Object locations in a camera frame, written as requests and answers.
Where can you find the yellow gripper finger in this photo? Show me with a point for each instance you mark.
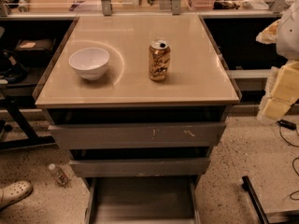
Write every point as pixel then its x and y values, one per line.
pixel 281 92
pixel 269 34

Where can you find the orange soda can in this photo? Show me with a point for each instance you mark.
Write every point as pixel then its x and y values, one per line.
pixel 159 59

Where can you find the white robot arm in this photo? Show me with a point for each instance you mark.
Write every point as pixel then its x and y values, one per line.
pixel 287 44

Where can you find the grey middle drawer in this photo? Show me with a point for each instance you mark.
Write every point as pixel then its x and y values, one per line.
pixel 140 167

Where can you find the grey drawer cabinet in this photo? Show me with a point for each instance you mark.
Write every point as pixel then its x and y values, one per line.
pixel 197 87

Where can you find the grey open bottom drawer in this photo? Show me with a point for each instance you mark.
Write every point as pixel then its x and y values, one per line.
pixel 142 200

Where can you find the grey top drawer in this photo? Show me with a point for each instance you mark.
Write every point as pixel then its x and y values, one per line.
pixel 137 135

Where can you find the black power adapter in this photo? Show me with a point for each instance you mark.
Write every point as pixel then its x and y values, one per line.
pixel 287 124

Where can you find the white bowl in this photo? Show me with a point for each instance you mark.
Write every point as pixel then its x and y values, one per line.
pixel 89 63

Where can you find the black bag on shelf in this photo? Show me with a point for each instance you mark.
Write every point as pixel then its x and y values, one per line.
pixel 35 53

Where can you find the small plastic bottle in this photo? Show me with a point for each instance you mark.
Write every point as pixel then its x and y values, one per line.
pixel 58 174

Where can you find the white clog shoe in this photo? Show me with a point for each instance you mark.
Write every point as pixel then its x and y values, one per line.
pixel 14 193

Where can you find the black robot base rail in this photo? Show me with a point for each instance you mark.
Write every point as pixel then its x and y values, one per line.
pixel 284 217

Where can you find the black table leg frame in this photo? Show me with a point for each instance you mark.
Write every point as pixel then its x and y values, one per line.
pixel 12 105

